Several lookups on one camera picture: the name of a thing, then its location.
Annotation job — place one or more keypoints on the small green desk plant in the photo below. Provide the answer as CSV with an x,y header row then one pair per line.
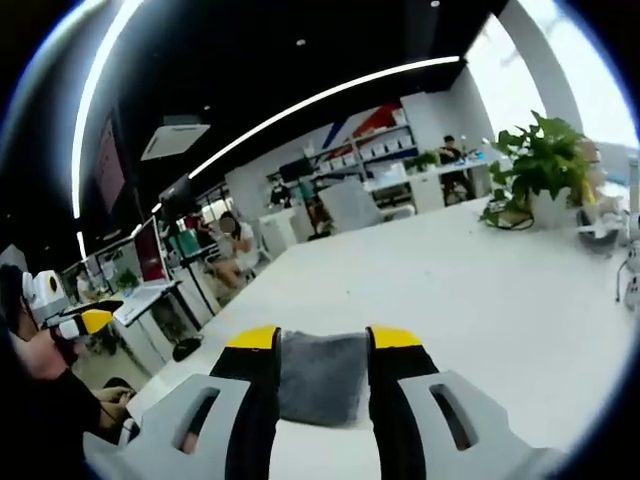
x,y
422,161

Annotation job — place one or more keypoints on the grey towel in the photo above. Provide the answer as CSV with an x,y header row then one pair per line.
x,y
320,375

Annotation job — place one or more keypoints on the computer monitor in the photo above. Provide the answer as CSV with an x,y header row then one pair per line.
x,y
151,252

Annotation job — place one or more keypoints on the ceiling air conditioner unit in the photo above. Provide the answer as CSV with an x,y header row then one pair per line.
x,y
175,140

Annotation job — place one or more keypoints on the person's left hand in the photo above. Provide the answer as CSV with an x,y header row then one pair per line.
x,y
42,352

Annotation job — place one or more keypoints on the shelf with white boxes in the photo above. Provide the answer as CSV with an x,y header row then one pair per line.
x,y
370,145

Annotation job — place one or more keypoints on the black monitor on desk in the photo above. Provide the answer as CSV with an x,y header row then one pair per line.
x,y
296,169

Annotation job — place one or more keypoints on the green potted plant white pot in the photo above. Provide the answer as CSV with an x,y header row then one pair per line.
x,y
547,165

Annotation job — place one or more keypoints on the white device on table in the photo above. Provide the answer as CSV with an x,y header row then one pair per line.
x,y
631,277

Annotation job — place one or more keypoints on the long ceiling light strip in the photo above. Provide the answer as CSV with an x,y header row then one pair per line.
x,y
92,95
320,97

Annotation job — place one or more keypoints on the white office chair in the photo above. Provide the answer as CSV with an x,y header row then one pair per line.
x,y
350,205

